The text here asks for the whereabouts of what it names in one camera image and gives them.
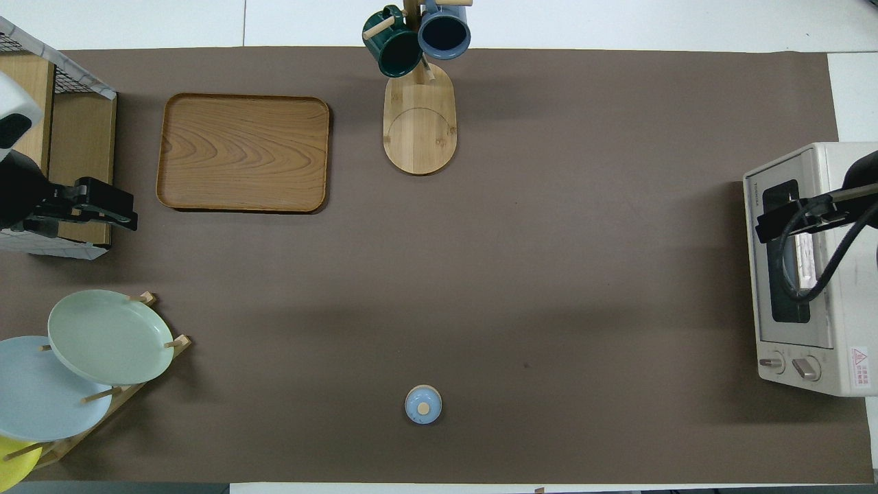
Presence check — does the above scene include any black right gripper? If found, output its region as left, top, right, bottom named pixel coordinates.
left=755, top=150, right=878, bottom=244

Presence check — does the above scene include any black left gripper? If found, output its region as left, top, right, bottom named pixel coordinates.
left=0, top=150, right=138, bottom=231

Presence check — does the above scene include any white toaster oven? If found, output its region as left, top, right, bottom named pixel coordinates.
left=743, top=142, right=878, bottom=397

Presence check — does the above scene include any wooden shelf box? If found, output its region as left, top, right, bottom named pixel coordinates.
left=0, top=51, right=117, bottom=246

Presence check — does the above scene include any pale green plate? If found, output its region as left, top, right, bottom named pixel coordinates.
left=47, top=289, right=175, bottom=386

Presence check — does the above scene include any wooden tray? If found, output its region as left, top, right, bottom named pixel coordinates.
left=156, top=93, right=331, bottom=213

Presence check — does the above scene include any wooden plate rack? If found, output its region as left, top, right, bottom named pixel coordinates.
left=0, top=292, right=193, bottom=471

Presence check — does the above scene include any light blue racked plate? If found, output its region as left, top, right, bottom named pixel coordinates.
left=0, top=336, right=114, bottom=443

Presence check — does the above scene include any yellow plate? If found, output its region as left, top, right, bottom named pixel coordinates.
left=0, top=436, right=42, bottom=493

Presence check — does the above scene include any brown table mat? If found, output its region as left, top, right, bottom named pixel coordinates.
left=0, top=47, right=870, bottom=484

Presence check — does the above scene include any wooden mug tree stand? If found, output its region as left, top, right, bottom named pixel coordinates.
left=362, top=0, right=474, bottom=176

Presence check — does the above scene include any dark green mug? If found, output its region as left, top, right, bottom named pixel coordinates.
left=362, top=5, right=424, bottom=78

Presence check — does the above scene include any blue mug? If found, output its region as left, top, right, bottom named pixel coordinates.
left=417, top=0, right=473, bottom=60

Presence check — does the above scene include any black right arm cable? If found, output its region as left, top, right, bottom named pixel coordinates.
left=772, top=199, right=878, bottom=303

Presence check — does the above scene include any black wire basket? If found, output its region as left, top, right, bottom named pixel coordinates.
left=0, top=31, right=110, bottom=260

